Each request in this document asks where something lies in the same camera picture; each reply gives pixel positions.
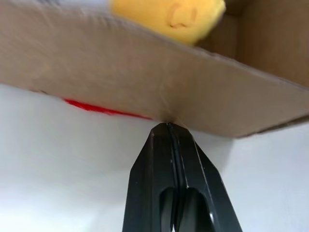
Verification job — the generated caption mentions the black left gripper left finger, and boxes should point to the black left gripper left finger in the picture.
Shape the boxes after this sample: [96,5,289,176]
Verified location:
[122,122,179,232]

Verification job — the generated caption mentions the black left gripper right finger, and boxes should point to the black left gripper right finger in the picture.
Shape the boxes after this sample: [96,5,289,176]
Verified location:
[168,123,243,232]

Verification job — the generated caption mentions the brown cardboard box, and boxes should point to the brown cardboard box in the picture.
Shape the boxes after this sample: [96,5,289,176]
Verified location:
[0,0,309,140]

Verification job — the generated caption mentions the red tape strip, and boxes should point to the red tape strip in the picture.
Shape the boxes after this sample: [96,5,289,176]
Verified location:
[63,98,153,121]

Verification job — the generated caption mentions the yellow soft item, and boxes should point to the yellow soft item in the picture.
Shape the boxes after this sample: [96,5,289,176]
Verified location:
[110,0,227,45]

